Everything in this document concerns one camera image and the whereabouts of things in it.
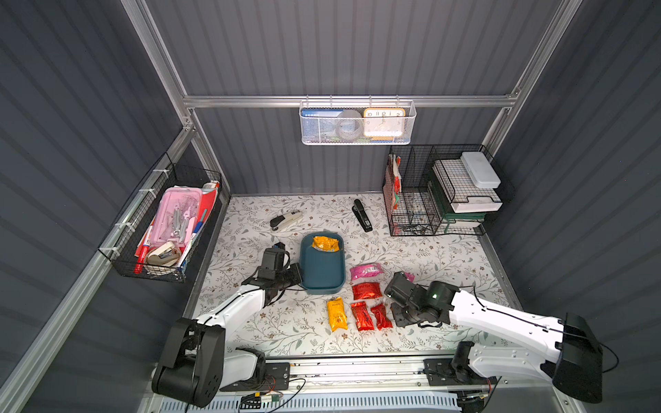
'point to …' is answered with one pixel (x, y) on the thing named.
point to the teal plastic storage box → (323, 261)
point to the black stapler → (361, 215)
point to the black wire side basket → (169, 262)
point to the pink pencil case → (176, 216)
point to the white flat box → (480, 169)
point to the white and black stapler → (281, 221)
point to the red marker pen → (138, 266)
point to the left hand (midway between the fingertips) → (303, 272)
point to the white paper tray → (461, 191)
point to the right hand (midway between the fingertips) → (401, 314)
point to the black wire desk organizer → (441, 188)
